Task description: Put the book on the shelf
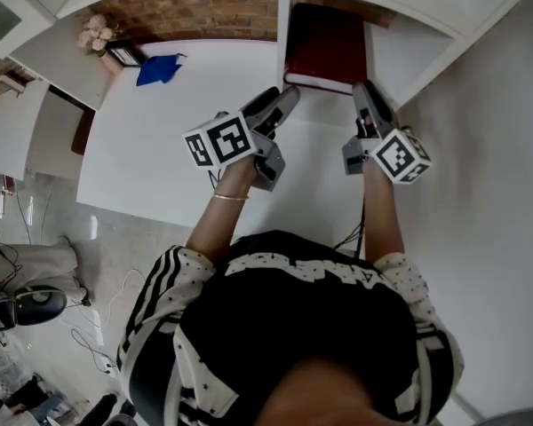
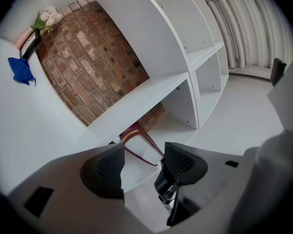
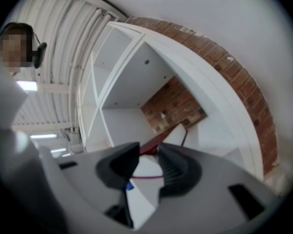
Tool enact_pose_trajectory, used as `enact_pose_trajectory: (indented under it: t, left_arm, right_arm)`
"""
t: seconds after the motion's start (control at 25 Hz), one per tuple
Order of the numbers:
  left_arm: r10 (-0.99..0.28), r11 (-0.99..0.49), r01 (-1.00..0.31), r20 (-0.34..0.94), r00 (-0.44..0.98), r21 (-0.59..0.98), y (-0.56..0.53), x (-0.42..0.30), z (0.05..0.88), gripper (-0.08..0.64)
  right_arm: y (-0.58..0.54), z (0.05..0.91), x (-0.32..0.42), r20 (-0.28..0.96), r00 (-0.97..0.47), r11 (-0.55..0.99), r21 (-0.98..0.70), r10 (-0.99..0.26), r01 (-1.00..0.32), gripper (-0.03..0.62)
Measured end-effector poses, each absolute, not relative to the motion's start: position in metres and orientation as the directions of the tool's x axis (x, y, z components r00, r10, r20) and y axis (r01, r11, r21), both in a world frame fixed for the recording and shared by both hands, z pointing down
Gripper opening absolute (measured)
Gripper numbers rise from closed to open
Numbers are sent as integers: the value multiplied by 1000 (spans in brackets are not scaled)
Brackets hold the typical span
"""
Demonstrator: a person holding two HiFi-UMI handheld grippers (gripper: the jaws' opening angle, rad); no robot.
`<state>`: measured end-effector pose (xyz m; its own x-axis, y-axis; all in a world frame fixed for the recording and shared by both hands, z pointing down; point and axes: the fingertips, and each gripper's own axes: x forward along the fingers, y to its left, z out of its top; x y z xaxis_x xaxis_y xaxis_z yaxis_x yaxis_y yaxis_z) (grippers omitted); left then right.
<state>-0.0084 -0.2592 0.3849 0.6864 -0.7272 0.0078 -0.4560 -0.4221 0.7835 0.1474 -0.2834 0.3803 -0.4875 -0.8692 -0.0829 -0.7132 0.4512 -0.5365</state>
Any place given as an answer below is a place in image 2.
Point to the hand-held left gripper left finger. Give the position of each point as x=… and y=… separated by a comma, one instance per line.
x=100, y=174

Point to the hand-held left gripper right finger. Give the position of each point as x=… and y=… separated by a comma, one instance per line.
x=183, y=162

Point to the dark red gold-print book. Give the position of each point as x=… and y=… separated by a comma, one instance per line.
x=133, y=133

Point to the white shelving unit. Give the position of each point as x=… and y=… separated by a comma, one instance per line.
x=141, y=33

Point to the white desk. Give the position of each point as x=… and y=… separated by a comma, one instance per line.
x=27, y=118

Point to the blue cloth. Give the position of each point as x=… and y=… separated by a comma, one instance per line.
x=20, y=69

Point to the pink vase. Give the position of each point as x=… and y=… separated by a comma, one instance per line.
x=24, y=36

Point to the pale pink flower bunch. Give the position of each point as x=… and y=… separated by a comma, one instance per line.
x=52, y=17

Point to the black picture frame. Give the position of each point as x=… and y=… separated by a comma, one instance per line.
x=30, y=45

